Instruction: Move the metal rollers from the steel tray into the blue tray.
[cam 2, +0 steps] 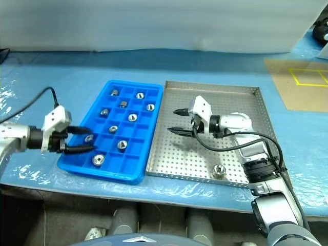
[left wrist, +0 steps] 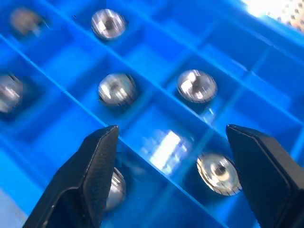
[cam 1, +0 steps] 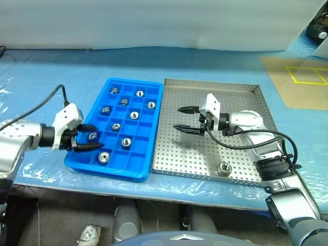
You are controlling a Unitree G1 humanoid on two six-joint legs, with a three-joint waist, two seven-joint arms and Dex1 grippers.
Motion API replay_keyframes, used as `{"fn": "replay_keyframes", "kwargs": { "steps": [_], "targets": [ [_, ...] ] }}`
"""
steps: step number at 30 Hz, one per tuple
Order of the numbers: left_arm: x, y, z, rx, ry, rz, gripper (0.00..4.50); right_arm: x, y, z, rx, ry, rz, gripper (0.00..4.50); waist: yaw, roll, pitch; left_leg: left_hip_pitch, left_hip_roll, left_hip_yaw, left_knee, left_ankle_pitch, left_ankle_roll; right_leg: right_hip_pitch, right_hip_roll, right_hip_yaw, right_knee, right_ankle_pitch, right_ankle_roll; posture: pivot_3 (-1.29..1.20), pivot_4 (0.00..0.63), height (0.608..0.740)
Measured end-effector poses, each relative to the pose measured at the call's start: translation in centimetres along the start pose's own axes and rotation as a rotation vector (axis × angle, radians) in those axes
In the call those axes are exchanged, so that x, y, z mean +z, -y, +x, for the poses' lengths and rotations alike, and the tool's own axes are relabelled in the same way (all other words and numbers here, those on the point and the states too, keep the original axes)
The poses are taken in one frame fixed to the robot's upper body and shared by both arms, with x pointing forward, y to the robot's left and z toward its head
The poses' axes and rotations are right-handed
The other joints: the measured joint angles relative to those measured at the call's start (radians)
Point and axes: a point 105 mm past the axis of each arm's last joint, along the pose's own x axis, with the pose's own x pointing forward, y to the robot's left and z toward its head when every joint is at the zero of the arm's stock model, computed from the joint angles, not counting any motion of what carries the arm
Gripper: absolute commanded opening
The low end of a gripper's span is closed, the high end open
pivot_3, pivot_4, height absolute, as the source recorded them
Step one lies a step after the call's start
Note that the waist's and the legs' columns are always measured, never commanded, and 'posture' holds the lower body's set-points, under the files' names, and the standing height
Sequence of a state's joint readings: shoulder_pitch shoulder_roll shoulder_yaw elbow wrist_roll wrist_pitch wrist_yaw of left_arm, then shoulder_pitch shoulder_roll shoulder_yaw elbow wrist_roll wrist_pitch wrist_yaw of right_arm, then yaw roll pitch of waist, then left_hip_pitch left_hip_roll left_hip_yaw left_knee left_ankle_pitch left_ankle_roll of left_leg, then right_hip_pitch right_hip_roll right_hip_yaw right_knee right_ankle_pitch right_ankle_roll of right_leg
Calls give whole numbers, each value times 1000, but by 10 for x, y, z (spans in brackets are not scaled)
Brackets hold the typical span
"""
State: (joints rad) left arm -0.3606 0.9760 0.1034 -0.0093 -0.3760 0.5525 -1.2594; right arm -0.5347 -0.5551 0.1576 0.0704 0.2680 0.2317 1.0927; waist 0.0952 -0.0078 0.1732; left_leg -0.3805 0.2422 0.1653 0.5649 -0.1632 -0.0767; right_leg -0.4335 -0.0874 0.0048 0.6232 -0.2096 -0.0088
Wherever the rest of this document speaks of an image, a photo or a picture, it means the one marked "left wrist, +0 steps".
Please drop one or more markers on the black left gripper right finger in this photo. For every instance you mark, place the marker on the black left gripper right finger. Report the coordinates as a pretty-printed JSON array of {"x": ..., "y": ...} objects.
[{"x": 268, "y": 180}]

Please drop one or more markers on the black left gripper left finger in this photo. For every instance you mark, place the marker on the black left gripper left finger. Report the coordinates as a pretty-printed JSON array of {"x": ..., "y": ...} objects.
[{"x": 78, "y": 185}]

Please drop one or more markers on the metal nut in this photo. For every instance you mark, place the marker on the metal nut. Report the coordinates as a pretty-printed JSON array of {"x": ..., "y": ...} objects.
[
  {"x": 8, "y": 93},
  {"x": 117, "y": 190},
  {"x": 197, "y": 85},
  {"x": 108, "y": 23},
  {"x": 218, "y": 174},
  {"x": 116, "y": 89},
  {"x": 23, "y": 20}
]

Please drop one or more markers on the blue compartment tray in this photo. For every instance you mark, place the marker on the blue compartment tray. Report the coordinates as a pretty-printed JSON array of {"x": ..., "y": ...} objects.
[{"x": 166, "y": 59}]

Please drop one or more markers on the perforated metal tray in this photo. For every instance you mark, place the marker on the perforated metal tray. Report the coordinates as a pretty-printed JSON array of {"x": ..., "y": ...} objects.
[{"x": 285, "y": 12}]

